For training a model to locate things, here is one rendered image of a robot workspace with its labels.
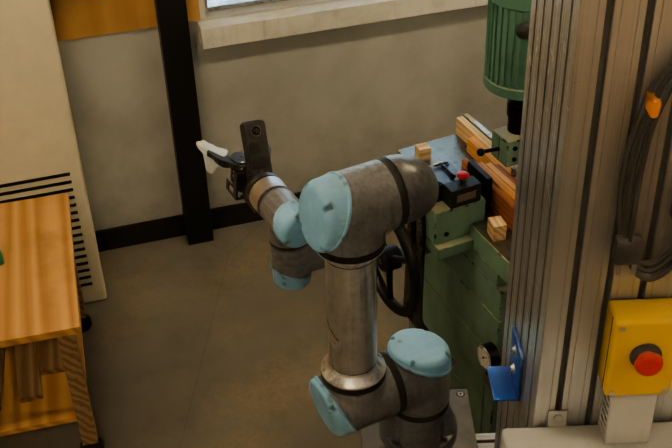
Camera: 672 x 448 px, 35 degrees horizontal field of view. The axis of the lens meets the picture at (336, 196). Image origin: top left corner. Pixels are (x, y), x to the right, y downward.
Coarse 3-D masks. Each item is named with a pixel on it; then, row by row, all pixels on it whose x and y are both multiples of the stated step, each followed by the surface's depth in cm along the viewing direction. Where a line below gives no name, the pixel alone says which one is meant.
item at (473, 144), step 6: (468, 138) 272; (474, 138) 272; (468, 144) 272; (474, 144) 270; (480, 144) 270; (468, 150) 273; (474, 150) 270; (474, 156) 271; (480, 156) 268; (486, 156) 265; (492, 156) 265; (486, 162) 266; (492, 162) 263; (498, 162) 263; (504, 168) 260
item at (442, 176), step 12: (432, 168) 250; (456, 168) 250; (444, 180) 246; (456, 180) 244; (468, 180) 244; (444, 192) 244; (456, 192) 241; (468, 192) 243; (480, 192) 244; (456, 204) 243
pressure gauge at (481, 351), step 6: (486, 342) 246; (480, 348) 246; (486, 348) 244; (492, 348) 244; (480, 354) 247; (486, 354) 244; (492, 354) 243; (498, 354) 244; (480, 360) 248; (486, 360) 245; (492, 360) 243; (498, 360) 244; (486, 366) 246; (492, 366) 244
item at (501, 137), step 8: (504, 128) 251; (496, 136) 250; (504, 136) 248; (512, 136) 248; (496, 144) 251; (504, 144) 247; (512, 144) 246; (496, 152) 252; (504, 152) 248; (512, 152) 248; (504, 160) 249; (512, 160) 249
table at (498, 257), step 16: (432, 144) 278; (448, 144) 278; (464, 144) 277; (432, 160) 271; (448, 160) 271; (480, 224) 248; (464, 240) 248; (480, 240) 246; (448, 256) 248; (496, 256) 240; (496, 272) 243
